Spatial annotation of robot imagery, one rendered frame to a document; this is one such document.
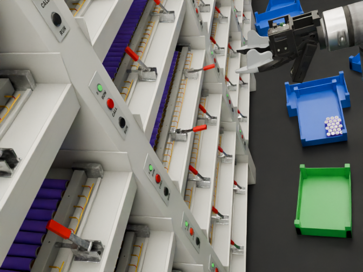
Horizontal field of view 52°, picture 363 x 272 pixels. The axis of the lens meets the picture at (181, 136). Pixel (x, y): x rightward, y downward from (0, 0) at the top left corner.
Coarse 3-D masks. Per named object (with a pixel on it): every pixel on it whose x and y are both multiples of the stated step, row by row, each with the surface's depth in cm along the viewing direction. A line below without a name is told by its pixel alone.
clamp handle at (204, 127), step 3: (198, 126) 95; (201, 126) 94; (204, 126) 94; (189, 129) 96; (192, 129) 95; (195, 129) 94; (198, 129) 94; (201, 129) 94; (204, 129) 94; (180, 132) 96; (183, 132) 96; (186, 132) 96; (189, 132) 95
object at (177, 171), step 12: (180, 36) 125; (192, 36) 124; (204, 36) 123; (180, 48) 126; (192, 48) 127; (204, 48) 127; (192, 60) 123; (204, 60) 125; (192, 84) 114; (180, 96) 110; (192, 96) 110; (192, 108) 106; (180, 120) 103; (192, 120) 102; (192, 132) 102; (180, 144) 96; (168, 156) 94; (180, 156) 93; (180, 168) 91; (180, 180) 88; (180, 192) 86
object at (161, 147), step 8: (184, 48) 124; (184, 56) 121; (184, 64) 119; (176, 72) 115; (176, 80) 112; (176, 88) 109; (176, 96) 107; (168, 104) 104; (168, 112) 102; (168, 120) 100; (168, 128) 97; (176, 128) 99; (160, 136) 96; (168, 136) 97; (160, 144) 94; (160, 152) 92; (160, 160) 90; (168, 168) 90
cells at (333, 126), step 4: (336, 116) 174; (328, 120) 175; (332, 120) 174; (336, 120) 173; (340, 120) 172; (328, 124) 174; (332, 124) 173; (336, 124) 172; (340, 124) 174; (328, 128) 173; (332, 128) 172; (336, 128) 172; (340, 128) 171; (328, 132) 172; (332, 132) 171; (336, 132) 171; (340, 132) 170; (328, 136) 171; (332, 136) 172
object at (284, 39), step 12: (312, 12) 83; (276, 24) 87; (288, 24) 85; (300, 24) 84; (312, 24) 84; (276, 36) 84; (288, 36) 83; (300, 36) 85; (312, 36) 85; (324, 36) 82; (276, 48) 86; (288, 48) 85; (300, 48) 86; (324, 48) 84
